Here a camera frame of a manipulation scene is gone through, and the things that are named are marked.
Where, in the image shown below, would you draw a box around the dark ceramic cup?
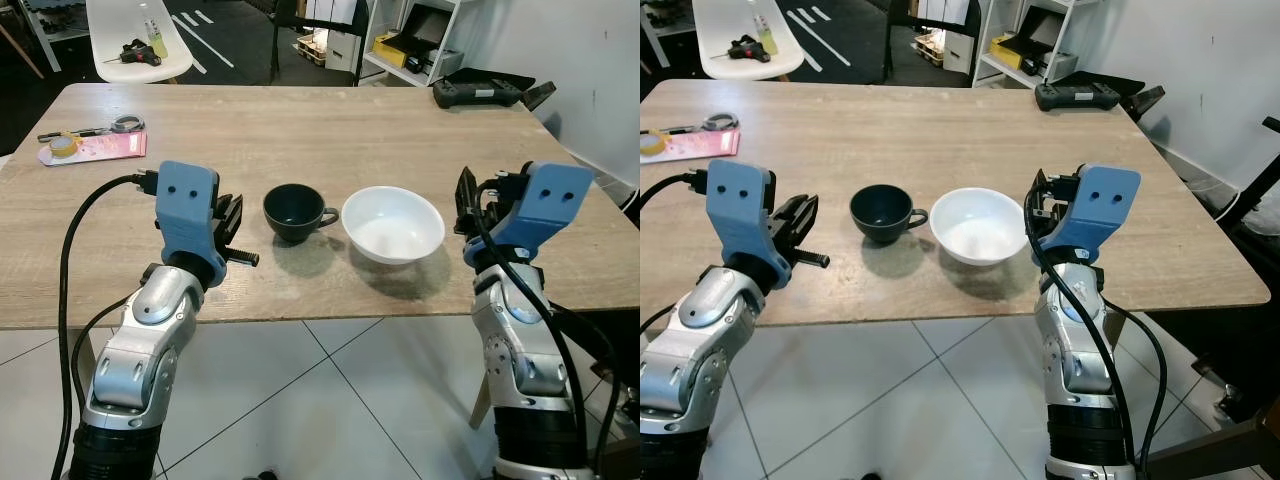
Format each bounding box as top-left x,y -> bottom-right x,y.
263,184 -> 341,246
850,184 -> 928,246

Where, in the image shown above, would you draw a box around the white ceramic bowl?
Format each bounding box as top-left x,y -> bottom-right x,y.
929,187 -> 1031,267
341,186 -> 447,266

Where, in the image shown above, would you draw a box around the black handheld controller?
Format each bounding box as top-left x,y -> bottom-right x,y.
1035,80 -> 1122,112
432,78 -> 527,109

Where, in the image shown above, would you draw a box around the pink flat package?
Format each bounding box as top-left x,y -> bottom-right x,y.
38,131 -> 148,167
645,129 -> 742,164

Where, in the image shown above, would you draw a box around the yellow tool case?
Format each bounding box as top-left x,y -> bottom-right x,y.
990,35 -> 1033,69
372,33 -> 423,69

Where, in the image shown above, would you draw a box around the white shelf unit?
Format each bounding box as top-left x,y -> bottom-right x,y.
975,0 -> 1081,87
362,0 -> 471,87

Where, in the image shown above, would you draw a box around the black hand tool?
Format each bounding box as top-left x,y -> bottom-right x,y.
103,40 -> 164,69
727,35 -> 774,65

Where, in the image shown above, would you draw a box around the white box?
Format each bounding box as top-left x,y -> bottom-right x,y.
940,28 -> 977,73
325,28 -> 364,73

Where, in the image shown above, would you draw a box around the light wooden table leg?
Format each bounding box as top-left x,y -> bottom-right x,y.
470,375 -> 498,431

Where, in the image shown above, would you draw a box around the white plastic chair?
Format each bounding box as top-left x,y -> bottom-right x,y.
692,0 -> 807,83
87,0 -> 194,85

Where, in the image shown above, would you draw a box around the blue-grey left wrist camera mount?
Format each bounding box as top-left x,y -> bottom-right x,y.
155,160 -> 227,289
706,158 -> 789,293

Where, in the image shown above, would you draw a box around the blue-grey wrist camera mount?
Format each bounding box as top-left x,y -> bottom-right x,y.
155,160 -> 227,289
706,158 -> 789,293
1040,165 -> 1142,266
490,163 -> 596,271

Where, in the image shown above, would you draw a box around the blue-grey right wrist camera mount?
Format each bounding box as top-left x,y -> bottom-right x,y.
1040,165 -> 1142,266
490,163 -> 596,271

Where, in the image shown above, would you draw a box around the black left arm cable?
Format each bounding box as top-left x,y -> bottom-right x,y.
55,172 -> 161,480
640,172 -> 709,201

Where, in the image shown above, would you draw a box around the grey-handled scissors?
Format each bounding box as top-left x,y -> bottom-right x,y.
665,112 -> 741,137
38,115 -> 147,143

